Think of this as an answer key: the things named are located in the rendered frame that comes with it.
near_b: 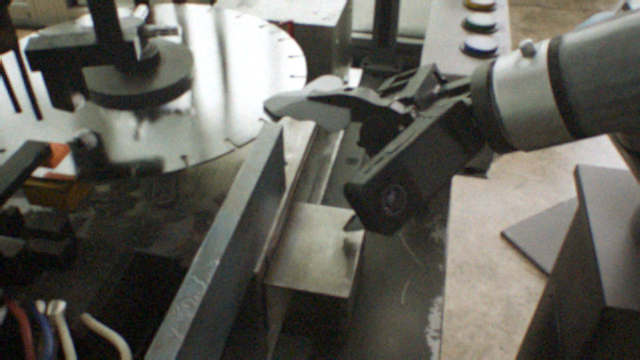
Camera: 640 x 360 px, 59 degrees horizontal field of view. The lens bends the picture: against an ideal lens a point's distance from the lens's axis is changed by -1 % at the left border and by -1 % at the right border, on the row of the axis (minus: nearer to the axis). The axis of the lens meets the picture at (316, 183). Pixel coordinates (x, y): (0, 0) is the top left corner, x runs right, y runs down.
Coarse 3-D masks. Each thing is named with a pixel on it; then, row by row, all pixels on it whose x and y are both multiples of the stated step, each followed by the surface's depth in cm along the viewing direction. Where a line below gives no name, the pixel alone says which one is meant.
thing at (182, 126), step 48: (192, 48) 60; (240, 48) 60; (288, 48) 60; (0, 96) 53; (192, 96) 53; (240, 96) 52; (0, 144) 47; (96, 144) 47; (144, 144) 47; (192, 144) 47; (240, 144) 47
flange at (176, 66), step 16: (160, 48) 57; (176, 48) 58; (128, 64) 53; (144, 64) 53; (160, 64) 55; (176, 64) 55; (192, 64) 55; (96, 80) 53; (112, 80) 53; (128, 80) 53; (144, 80) 53; (160, 80) 53; (176, 80) 53; (96, 96) 52; (112, 96) 51; (128, 96) 51; (144, 96) 52; (160, 96) 52
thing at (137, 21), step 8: (144, 8) 56; (128, 16) 53; (136, 16) 54; (144, 16) 55; (128, 24) 52; (136, 24) 52; (144, 24) 53; (144, 32) 52; (152, 32) 52; (160, 32) 52; (168, 32) 52; (176, 32) 52; (144, 40) 53; (144, 48) 54
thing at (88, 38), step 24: (96, 0) 42; (96, 24) 43; (120, 24) 44; (24, 48) 44; (48, 48) 44; (72, 48) 44; (96, 48) 44; (120, 48) 45; (48, 72) 45; (72, 72) 47; (48, 96) 47
